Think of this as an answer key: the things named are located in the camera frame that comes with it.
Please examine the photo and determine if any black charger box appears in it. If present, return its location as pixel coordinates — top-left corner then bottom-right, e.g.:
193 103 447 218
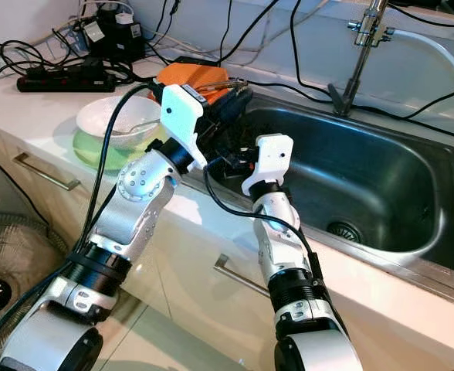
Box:
76 8 143 63

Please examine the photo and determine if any orange cloth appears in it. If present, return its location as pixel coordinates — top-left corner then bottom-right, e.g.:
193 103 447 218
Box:
156 63 232 101

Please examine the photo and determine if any white round bowl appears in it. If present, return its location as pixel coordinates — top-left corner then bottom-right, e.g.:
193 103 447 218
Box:
76 96 160 149

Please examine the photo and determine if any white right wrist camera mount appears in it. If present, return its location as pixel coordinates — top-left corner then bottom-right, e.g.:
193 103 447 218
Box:
241 134 294 198

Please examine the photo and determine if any black power strip cable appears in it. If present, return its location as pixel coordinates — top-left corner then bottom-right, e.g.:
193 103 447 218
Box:
0 143 44 226

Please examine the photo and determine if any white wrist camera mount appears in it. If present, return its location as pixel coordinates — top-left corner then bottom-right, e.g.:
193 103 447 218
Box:
160 83 209 171
241 134 294 198

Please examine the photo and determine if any white water hose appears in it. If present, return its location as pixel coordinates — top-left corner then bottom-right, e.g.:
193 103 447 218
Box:
389 27 454 101

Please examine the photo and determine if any steel faucet pipe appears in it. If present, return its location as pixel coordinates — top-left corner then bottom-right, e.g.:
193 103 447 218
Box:
327 0 398 117

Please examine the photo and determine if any black wall cable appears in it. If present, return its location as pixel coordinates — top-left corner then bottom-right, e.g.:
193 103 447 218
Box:
289 0 337 100

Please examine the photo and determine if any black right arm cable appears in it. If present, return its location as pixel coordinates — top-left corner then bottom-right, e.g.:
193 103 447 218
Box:
202 158 328 298

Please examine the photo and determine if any black power strip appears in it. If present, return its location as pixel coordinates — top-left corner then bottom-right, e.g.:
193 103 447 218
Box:
17 63 126 94

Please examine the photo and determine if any light green plate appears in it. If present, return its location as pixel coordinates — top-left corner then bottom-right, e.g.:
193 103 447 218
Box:
71 126 144 172

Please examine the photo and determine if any round sink drain strainer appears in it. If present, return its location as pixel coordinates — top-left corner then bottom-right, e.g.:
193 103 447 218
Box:
326 222 364 244

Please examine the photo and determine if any stainless steel sink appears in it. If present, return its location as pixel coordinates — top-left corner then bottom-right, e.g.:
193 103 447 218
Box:
181 97 454 310

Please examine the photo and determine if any cream kitchen cabinet with counter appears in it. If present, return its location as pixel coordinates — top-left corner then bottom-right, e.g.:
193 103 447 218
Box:
0 77 454 371

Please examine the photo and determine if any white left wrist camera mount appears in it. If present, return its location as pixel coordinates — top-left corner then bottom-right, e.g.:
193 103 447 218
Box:
160 83 209 171

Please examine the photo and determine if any steel cabinet bar handle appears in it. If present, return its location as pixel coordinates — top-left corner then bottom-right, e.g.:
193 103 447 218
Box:
214 255 271 299
15 152 81 191

